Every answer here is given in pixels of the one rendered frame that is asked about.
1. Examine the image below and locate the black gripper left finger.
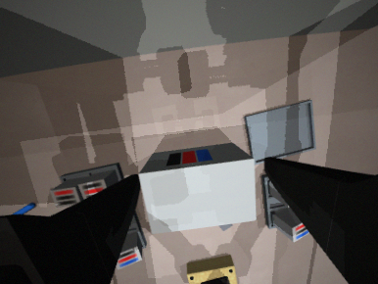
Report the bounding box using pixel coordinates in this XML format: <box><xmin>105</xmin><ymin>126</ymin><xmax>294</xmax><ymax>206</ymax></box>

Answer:
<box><xmin>0</xmin><ymin>174</ymin><xmax>140</xmax><ymax>284</ymax></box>

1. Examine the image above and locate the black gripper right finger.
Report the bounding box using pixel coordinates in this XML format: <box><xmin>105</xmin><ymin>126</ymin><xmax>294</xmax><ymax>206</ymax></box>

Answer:
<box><xmin>263</xmin><ymin>157</ymin><xmax>378</xmax><ymax>284</ymax></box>

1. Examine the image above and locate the large grey panel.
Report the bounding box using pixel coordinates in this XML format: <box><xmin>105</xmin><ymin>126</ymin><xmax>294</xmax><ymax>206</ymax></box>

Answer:
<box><xmin>0</xmin><ymin>0</ymin><xmax>378</xmax><ymax>78</ymax></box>

